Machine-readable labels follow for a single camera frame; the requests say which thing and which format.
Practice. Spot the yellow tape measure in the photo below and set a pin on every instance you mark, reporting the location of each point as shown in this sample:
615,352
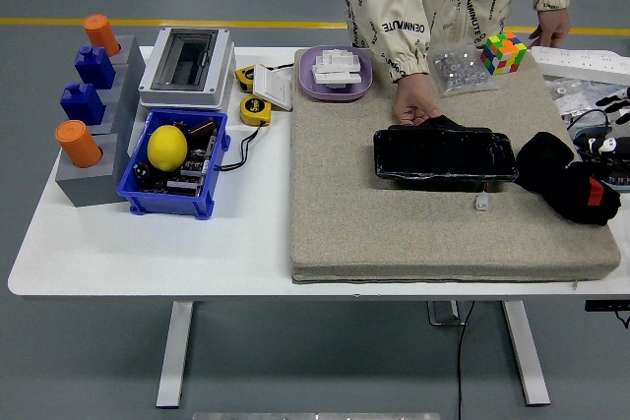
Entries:
253,109
244,77

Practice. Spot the yellow lemon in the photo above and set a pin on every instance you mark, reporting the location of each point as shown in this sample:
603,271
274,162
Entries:
167,148

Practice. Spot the colourful puzzle cube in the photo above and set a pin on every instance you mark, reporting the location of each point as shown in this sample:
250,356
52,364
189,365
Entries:
502,53

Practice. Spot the grey-brown mat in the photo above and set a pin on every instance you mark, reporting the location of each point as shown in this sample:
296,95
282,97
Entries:
394,233

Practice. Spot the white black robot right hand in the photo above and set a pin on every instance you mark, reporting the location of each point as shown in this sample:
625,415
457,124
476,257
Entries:
610,144

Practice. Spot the person's right hand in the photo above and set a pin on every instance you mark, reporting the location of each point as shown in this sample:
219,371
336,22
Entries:
413,100

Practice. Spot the person's right forearm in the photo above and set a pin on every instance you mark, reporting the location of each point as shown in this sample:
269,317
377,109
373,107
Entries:
394,36

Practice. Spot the white table leg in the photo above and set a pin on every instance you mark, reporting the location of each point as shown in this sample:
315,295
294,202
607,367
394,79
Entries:
172,356
529,356

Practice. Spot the blue plastic bin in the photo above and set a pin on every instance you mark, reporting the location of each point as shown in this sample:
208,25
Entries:
167,203

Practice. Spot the blue plastic block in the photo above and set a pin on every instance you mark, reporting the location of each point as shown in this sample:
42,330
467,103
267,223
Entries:
96,68
83,105

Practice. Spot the white wall switch plate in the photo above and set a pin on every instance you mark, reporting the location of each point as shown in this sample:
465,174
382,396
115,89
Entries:
273,88

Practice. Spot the clear plastic parts bags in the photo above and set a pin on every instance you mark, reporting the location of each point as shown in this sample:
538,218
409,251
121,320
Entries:
576,95

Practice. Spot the black circuit board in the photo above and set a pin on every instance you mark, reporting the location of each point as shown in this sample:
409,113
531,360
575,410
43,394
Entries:
194,164

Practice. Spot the black rag with red tag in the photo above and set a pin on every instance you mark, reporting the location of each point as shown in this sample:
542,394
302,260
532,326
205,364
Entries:
546,164

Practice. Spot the white switch parts pile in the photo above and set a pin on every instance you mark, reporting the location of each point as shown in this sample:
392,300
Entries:
337,68

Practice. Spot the purple plastic tray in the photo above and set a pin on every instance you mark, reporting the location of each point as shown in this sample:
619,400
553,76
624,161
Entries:
307,85

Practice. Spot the black table control box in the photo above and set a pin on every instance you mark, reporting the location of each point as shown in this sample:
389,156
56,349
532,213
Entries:
605,306

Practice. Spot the grey stepped block holder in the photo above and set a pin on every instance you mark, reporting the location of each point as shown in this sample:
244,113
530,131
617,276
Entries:
88,189

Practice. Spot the grey white electrical enclosure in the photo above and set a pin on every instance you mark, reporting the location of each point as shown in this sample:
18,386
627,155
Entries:
221,71

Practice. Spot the round black capacitor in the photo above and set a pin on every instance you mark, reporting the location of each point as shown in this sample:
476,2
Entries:
143,170

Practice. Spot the clear bag of metal nuts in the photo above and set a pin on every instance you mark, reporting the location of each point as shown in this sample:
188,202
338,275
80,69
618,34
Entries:
460,71

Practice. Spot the orange cylinder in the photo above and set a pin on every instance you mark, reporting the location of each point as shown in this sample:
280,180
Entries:
79,144
101,34

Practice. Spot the person's left hand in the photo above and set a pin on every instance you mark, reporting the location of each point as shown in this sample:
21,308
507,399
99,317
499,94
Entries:
553,26

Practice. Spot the white power strip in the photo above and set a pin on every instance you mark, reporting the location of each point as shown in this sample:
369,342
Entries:
581,62

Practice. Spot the metal bracket under table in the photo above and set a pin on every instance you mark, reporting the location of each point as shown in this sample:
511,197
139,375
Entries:
438,317

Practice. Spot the brown cylindrical capacitor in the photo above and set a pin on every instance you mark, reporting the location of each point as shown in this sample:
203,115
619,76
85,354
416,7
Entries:
202,127

